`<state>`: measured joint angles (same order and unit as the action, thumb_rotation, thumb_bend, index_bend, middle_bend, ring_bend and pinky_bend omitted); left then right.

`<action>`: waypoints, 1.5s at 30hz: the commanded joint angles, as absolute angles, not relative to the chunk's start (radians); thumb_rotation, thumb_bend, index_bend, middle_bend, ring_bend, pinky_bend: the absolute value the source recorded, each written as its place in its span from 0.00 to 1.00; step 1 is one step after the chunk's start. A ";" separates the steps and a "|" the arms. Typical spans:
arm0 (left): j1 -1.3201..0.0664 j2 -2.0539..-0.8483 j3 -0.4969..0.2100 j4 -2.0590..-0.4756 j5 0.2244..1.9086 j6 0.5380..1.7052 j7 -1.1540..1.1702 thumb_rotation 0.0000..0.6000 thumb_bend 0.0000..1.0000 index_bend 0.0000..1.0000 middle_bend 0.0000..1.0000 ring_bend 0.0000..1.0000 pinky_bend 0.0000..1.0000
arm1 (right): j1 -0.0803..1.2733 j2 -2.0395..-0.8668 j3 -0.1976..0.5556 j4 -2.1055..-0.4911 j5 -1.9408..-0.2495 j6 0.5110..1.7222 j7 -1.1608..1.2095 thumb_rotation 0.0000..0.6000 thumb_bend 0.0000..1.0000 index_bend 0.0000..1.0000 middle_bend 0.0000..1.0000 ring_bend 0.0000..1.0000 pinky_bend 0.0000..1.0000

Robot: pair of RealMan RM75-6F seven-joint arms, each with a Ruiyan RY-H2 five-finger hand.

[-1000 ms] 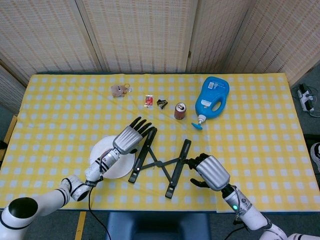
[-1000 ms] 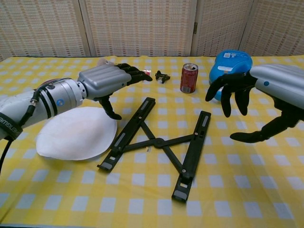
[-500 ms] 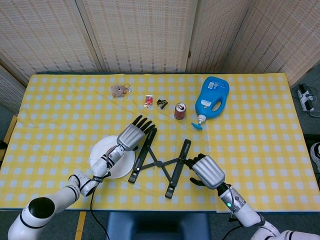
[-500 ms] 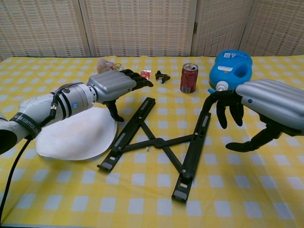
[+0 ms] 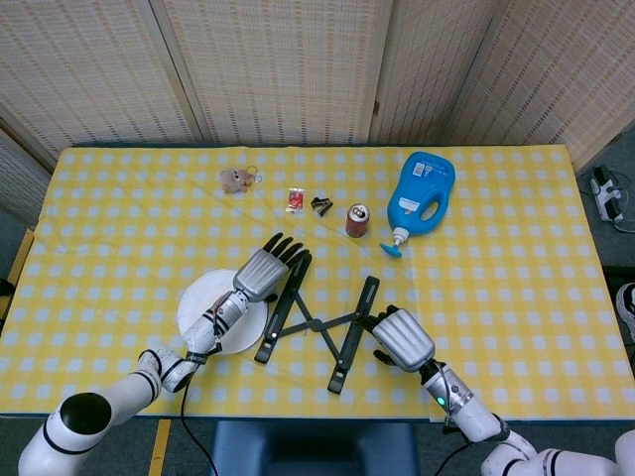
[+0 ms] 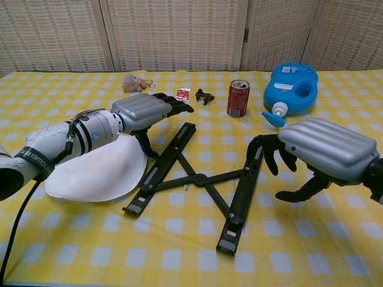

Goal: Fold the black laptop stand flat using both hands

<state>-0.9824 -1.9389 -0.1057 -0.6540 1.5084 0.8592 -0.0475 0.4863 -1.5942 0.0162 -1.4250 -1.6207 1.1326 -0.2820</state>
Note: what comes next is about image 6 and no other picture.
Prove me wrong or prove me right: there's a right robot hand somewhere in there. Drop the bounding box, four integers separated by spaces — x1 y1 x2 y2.
249 117 378 203

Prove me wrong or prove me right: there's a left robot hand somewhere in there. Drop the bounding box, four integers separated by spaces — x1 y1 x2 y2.
110 92 194 159

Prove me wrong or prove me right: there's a black folding laptop stand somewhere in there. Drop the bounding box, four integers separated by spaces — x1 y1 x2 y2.
121 121 267 255

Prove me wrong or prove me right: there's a red snack packet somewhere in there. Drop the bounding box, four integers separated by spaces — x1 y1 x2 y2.
175 87 192 102

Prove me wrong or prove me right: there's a black small clip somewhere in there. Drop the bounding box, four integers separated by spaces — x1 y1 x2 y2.
195 88 216 106

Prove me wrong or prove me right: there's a blue pump detergent bottle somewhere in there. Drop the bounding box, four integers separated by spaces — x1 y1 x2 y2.
261 61 320 129

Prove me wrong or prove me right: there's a white paper plate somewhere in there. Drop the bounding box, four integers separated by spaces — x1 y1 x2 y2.
45 136 148 203

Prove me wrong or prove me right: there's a woven folding screen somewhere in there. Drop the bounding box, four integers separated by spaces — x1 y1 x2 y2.
0 0 383 74

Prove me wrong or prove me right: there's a red soda can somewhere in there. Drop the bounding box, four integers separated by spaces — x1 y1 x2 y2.
226 79 250 118

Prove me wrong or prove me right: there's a yellow checkered tablecloth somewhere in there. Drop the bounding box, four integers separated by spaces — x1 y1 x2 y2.
0 69 383 287

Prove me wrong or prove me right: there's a brown plush toy keychain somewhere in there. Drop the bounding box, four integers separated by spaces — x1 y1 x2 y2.
121 72 158 94

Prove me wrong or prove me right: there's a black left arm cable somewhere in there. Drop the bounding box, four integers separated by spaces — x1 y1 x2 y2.
0 124 75 283

